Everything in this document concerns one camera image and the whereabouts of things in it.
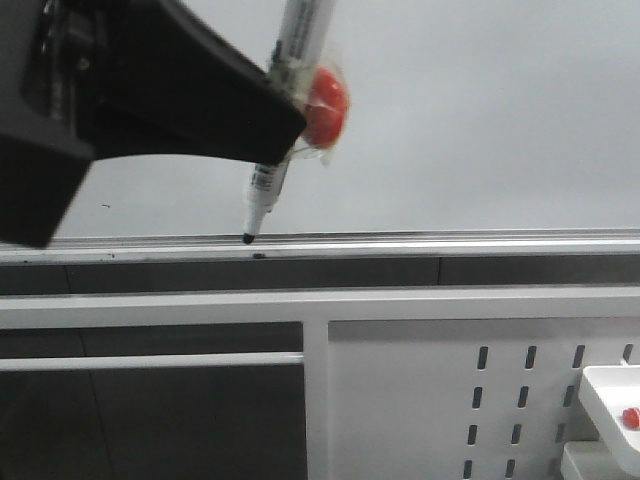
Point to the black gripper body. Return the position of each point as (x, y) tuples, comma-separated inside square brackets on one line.
[(43, 161)]

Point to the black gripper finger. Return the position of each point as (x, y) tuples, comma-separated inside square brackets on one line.
[(150, 77)]

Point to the black tip whiteboard marker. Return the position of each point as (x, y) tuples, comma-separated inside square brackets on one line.
[(293, 64)]

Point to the red magnet taped to marker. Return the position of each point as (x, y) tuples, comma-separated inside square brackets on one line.
[(326, 112)]

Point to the red capped whiteboard marker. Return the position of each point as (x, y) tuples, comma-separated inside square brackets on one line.
[(631, 418)]

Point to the white upper plastic tray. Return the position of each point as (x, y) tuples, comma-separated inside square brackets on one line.
[(605, 392)]

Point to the white plastic tray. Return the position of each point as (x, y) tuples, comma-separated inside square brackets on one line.
[(605, 392), (590, 460)]

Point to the white lower plastic tray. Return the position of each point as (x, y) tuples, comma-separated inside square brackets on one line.
[(590, 460)]

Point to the white whiteboard with aluminium frame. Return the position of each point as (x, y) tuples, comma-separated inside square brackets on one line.
[(502, 126)]

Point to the white metal stand frame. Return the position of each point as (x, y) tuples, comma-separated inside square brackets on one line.
[(366, 384)]

